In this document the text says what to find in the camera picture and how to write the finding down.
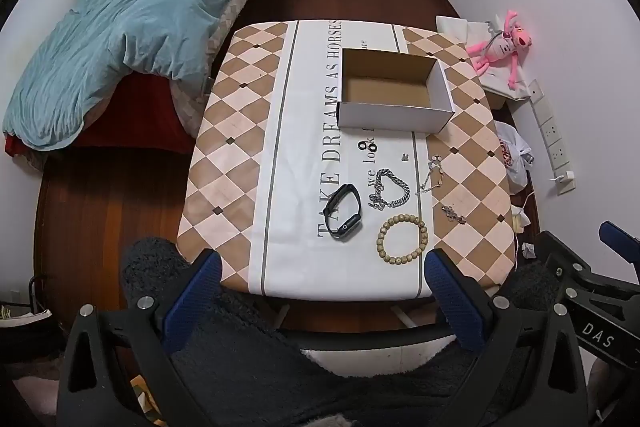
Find person's white shirt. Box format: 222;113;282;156
300;336;453;379

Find thick silver chain bracelet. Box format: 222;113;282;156
368;168;412;211

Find black metal stand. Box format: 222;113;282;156
27;275;52;316

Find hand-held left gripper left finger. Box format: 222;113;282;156
56;249;236;427

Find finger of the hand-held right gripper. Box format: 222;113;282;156
599;221;640;259
534;231;640;303

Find blue duvet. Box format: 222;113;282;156
2;0;296;151

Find wooden bead bracelet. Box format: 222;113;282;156
376;215;427;266

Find stack of papers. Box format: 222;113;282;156
0;305;53;331

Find person's right forearm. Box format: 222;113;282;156
590;354;640;427

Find white power strip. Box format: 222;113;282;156
527;79;576;196

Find thin silver chain bracelet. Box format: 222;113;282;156
416;155;446;198

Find small silver pendant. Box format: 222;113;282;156
441;205;468;226

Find red bed sheet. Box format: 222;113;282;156
5;72;201;158

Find person's dark fleece pants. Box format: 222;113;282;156
120;237;566;427

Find white cardboard box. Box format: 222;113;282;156
336;48;456;134

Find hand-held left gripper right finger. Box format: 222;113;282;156
424;248;591;427

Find black smart watch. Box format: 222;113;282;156
322;183;364;239

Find checkered tablecloth with lettering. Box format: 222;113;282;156
176;21;518;300

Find white plastic bag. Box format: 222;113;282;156
497;122;535;194

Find pink plush toy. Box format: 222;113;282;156
467;10;533;90

